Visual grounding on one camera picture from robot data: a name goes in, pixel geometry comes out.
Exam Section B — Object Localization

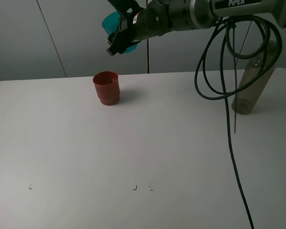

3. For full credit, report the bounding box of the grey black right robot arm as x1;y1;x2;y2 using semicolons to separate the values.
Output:
107;0;286;56

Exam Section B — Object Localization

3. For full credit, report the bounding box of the smoky translucent water bottle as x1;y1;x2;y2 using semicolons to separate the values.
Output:
232;52;276;115

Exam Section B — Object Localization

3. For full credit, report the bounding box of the red plastic cup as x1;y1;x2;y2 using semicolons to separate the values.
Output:
92;71;120;106

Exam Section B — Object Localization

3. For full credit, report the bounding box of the teal translucent plastic cup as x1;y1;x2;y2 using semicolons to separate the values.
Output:
102;12;137;56

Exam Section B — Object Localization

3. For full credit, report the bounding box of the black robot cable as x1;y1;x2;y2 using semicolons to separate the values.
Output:
194;14;283;229

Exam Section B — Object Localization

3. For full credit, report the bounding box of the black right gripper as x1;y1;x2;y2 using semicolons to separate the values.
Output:
105;6;173;56

